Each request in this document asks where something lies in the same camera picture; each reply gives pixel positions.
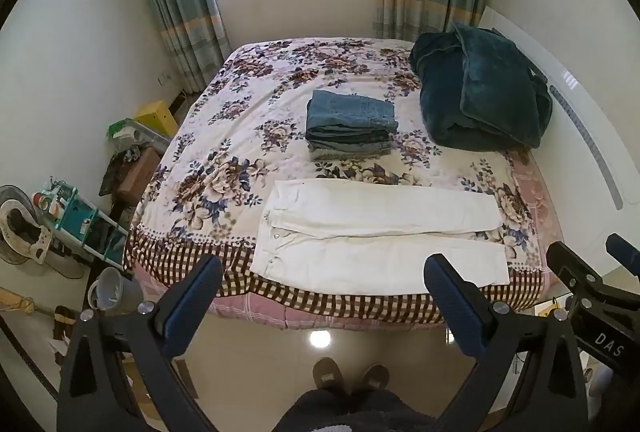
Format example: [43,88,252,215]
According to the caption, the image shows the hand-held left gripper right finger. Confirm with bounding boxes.
[422,253,588,432]

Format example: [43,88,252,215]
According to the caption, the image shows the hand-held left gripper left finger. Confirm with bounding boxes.
[56,254,226,432]

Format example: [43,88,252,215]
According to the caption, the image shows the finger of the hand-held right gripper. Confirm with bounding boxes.
[546,241,605,296]
[605,233,640,275]

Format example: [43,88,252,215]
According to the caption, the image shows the white pants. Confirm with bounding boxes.
[250,179,511,291]

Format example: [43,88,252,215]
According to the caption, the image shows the grey waste bin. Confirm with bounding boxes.
[87,266,137,313]

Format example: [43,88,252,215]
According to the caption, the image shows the brown cardboard box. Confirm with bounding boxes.
[116,147,164,203]

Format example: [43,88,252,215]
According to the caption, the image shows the dark brown sandal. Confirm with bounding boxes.
[52,305,77,341]

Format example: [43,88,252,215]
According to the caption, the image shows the teal storage rack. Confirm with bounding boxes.
[32,178,129,271]

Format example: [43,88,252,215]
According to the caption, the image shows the person's dark clothing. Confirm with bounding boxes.
[286,387,442,432]

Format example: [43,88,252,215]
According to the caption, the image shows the white headboard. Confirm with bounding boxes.
[477,6,626,213]

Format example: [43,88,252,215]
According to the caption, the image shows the clear plastic storage box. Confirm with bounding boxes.
[107,117,172,159]

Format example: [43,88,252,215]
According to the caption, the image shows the bed with floral sheet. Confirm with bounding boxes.
[122,36,567,329]

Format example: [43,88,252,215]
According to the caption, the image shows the yellow box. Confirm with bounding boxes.
[134,100,180,139]

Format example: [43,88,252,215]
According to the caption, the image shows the floor fan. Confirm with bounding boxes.
[0,184,87,281]

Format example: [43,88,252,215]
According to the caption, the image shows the dark green blanket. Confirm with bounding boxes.
[408,22,554,151]

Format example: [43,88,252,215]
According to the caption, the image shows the stack of folded jeans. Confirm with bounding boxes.
[306,90,400,163]

